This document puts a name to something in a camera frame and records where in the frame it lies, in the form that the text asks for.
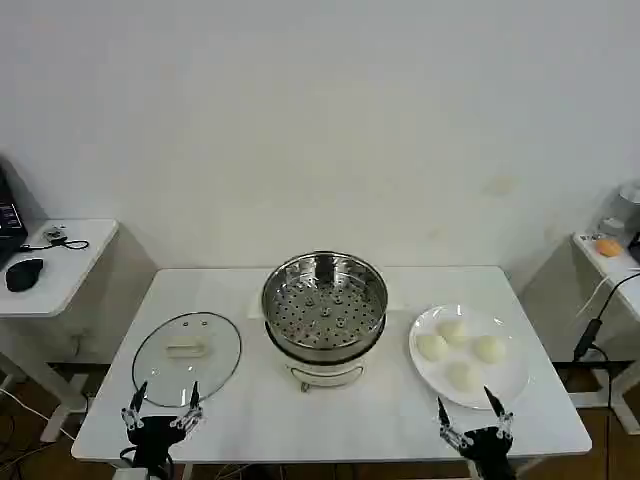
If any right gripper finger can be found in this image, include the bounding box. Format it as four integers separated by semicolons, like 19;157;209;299
482;385;516;442
437;396;474;454

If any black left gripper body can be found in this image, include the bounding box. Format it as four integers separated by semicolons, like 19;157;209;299
126;417;188;469

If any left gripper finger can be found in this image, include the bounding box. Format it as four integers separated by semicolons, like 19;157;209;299
169;381;207;432
121;380;149;433

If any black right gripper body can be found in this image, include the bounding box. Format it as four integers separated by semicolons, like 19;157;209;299
459;426;517;480

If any white steamed bun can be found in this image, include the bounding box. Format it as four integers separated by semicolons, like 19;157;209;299
471;335;507;364
436;319;471;349
415;333;450;364
444;360;477;394

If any oval glass lid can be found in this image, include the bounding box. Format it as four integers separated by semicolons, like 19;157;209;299
131;311;244;409

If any white round plate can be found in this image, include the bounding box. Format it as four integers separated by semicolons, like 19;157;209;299
407;303;532;412

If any white electric cooker base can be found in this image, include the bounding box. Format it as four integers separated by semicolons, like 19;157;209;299
246;293;387;395

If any white side table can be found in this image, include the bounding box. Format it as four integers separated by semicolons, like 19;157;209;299
568;231;640;412
0;218;120;443

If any black computer mouse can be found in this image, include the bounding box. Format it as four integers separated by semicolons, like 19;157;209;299
5;258;46;293

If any perforated steel steamer basket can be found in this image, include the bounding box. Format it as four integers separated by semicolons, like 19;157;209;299
261;251;389;362

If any black laptop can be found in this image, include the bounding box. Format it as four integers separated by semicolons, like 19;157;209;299
0;154;32;267

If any silver metal vessel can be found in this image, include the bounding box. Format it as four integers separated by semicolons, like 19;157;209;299
616;180;640;222

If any black cable with adapter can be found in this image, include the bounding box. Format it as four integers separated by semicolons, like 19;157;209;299
571;271;640;362

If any white cable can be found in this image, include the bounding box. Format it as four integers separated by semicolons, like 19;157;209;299
574;268;640;322

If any small tag with black lanyard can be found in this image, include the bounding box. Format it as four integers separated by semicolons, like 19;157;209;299
19;225;91;252

